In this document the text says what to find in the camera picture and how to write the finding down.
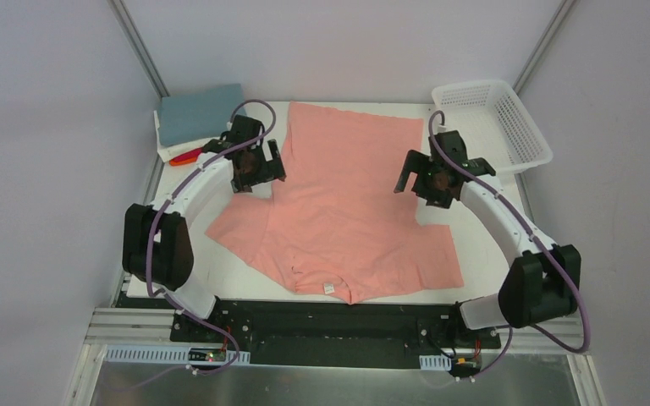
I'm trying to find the salmon pink t-shirt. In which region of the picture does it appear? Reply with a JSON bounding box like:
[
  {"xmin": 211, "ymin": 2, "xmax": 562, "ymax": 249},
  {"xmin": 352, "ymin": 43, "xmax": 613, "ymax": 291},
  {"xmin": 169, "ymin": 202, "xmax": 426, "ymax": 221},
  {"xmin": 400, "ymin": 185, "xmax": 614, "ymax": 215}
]
[{"xmin": 207, "ymin": 102, "xmax": 464, "ymax": 305}]

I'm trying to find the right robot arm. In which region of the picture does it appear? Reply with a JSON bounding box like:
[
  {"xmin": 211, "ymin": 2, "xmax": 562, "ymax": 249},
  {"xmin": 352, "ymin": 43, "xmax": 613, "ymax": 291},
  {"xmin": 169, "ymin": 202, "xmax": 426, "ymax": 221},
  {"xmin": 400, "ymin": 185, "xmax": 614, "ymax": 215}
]
[{"xmin": 394, "ymin": 131, "xmax": 584, "ymax": 347}]

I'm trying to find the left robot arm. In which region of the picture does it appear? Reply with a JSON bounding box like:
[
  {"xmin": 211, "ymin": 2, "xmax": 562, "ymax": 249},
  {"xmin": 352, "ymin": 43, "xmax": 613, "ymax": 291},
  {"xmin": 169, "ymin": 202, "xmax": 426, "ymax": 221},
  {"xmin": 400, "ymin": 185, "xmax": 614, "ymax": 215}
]
[{"xmin": 122, "ymin": 114, "xmax": 286, "ymax": 343}]

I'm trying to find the folded magenta t-shirt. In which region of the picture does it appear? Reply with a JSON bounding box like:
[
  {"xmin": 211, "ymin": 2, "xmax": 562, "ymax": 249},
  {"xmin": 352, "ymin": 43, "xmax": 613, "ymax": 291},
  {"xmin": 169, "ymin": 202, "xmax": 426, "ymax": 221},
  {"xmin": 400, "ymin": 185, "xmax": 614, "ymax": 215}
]
[{"xmin": 174, "ymin": 147, "xmax": 202, "ymax": 161}]

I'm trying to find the folded orange t-shirt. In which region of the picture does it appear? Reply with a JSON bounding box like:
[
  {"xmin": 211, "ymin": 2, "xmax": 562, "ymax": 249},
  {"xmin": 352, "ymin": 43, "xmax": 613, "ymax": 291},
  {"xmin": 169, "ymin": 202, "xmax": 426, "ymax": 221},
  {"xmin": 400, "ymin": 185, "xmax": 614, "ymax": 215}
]
[{"xmin": 168, "ymin": 156, "xmax": 198, "ymax": 167}]

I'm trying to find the white plastic basket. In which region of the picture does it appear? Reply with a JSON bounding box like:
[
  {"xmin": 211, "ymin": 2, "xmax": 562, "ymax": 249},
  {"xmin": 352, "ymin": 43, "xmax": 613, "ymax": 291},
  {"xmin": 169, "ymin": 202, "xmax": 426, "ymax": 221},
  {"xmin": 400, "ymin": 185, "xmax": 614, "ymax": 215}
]
[{"xmin": 431, "ymin": 80, "xmax": 553, "ymax": 175}]

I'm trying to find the folded blue-grey t-shirt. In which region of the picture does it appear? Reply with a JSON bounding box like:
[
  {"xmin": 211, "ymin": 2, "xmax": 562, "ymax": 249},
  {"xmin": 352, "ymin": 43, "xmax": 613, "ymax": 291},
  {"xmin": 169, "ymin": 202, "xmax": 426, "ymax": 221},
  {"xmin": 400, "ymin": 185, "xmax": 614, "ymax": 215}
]
[{"xmin": 157, "ymin": 84, "xmax": 245, "ymax": 147}]

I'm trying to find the folded white t-shirt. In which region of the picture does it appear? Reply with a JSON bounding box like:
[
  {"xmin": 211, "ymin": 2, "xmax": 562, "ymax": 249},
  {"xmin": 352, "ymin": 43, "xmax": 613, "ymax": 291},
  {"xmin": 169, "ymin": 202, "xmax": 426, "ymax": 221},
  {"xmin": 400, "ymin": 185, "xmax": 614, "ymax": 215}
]
[{"xmin": 153, "ymin": 110, "xmax": 209, "ymax": 162}]

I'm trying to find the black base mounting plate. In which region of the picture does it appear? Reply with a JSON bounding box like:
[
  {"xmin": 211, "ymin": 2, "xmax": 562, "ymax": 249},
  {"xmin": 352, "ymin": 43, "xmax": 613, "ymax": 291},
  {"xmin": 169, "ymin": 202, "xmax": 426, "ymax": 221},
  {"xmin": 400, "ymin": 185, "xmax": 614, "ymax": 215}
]
[{"xmin": 168, "ymin": 299, "xmax": 500, "ymax": 369}]

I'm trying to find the right white slotted duct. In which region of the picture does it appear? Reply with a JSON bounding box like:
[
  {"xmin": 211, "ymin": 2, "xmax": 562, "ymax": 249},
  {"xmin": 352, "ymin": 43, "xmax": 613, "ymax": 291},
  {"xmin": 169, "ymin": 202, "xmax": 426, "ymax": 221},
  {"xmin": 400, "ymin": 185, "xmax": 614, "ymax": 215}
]
[{"xmin": 419, "ymin": 354, "xmax": 452, "ymax": 371}]

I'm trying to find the white slotted duct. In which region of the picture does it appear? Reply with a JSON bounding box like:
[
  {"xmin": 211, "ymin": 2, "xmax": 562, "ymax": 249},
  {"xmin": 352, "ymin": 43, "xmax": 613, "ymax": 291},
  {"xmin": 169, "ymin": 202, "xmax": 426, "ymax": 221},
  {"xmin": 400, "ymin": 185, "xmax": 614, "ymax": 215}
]
[
  {"xmin": 419, "ymin": 354, "xmax": 452, "ymax": 371},
  {"xmin": 104, "ymin": 345, "xmax": 251, "ymax": 366}
]

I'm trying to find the left white slotted duct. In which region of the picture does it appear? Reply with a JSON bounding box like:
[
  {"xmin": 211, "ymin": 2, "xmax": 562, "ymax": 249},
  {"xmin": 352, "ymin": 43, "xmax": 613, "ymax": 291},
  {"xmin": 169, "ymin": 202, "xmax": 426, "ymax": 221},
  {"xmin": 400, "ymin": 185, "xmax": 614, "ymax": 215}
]
[{"xmin": 104, "ymin": 345, "xmax": 251, "ymax": 366}]

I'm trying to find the aluminium corner post left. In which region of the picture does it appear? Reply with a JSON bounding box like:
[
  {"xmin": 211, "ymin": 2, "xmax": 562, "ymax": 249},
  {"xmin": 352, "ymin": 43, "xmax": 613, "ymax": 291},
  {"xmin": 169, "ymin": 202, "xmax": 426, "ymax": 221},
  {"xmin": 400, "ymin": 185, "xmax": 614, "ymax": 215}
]
[{"xmin": 107, "ymin": 0, "xmax": 170, "ymax": 98}]

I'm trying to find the aluminium corner post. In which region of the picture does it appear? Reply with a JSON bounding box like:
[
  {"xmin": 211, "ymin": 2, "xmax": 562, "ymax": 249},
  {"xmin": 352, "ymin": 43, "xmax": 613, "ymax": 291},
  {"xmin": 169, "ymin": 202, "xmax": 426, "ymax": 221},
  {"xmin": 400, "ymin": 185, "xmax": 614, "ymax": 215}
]
[
  {"xmin": 107, "ymin": 0, "xmax": 170, "ymax": 98},
  {"xmin": 512, "ymin": 0, "xmax": 579, "ymax": 95}
]

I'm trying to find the aluminium corner post right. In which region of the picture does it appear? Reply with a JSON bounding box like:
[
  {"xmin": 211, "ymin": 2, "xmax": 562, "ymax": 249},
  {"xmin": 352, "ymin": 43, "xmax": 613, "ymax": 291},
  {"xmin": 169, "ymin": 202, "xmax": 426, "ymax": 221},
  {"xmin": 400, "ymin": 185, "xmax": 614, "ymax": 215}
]
[{"xmin": 512, "ymin": 0, "xmax": 579, "ymax": 95}]

